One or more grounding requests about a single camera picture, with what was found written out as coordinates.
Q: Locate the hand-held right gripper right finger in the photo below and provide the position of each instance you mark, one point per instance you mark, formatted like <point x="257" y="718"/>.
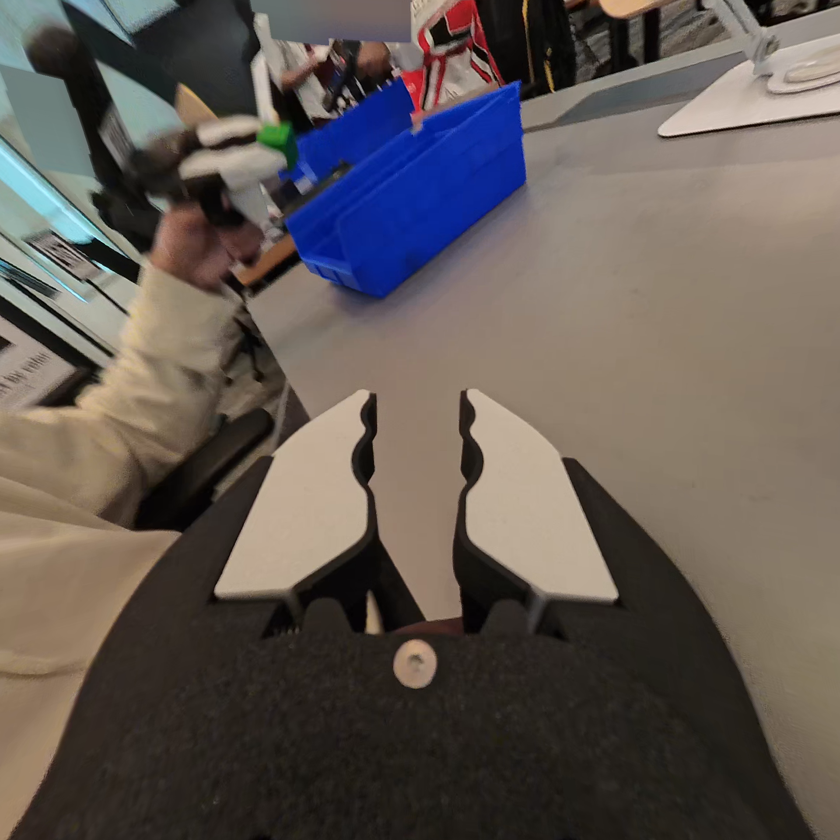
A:
<point x="531" y="518"/>

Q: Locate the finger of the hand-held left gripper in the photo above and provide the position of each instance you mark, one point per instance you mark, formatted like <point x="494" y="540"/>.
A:
<point x="229" y="130"/>
<point x="229" y="164"/>

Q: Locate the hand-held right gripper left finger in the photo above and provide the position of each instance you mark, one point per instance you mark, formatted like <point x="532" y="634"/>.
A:
<point x="305" y="518"/>

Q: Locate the green wooden cube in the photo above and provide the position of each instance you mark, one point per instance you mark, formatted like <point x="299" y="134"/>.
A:
<point x="279" y="141"/>

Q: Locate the blue plastic bin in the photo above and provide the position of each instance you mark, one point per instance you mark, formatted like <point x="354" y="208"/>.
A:
<point x="367" y="131"/>
<point x="426" y="210"/>

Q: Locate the person's left forearm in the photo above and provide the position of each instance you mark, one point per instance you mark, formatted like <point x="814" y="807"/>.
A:
<point x="151" y="367"/>

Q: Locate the black white printed marker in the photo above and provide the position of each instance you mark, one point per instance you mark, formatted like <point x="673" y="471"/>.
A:
<point x="62" y="253"/>

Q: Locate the white printed sign board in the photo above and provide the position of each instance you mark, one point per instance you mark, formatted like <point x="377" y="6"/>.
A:
<point x="33" y="374"/>

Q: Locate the person's cream sweatshirt torso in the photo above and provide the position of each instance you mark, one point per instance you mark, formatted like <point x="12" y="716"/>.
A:
<point x="59" y="590"/>

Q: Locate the black jacket with yellow trim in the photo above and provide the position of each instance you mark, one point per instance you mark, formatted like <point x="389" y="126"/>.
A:
<point x="538" y="46"/>

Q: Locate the white metal stand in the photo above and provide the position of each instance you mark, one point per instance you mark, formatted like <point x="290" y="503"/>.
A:
<point x="735" y="105"/>

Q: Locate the white metal bracket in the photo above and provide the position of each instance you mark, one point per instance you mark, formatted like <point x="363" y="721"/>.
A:
<point x="264" y="65"/>

